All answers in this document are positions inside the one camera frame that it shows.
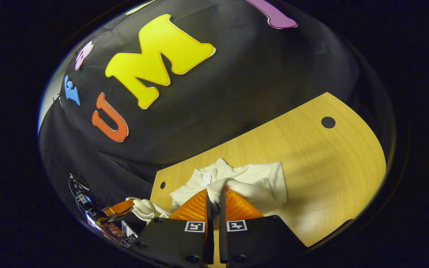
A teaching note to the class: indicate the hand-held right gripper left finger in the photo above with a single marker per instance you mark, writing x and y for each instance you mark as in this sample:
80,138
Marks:
209,242

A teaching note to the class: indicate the cream white sweatshirt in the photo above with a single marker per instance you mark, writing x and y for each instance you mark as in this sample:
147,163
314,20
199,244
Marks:
259,178

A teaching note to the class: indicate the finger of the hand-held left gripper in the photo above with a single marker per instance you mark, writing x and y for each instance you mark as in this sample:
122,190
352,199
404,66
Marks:
119,207

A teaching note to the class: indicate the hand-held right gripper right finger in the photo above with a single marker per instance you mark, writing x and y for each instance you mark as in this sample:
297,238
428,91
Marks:
222,242

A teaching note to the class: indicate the black backdrop cloth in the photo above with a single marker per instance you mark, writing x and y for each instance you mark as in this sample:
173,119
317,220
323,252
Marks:
237,74

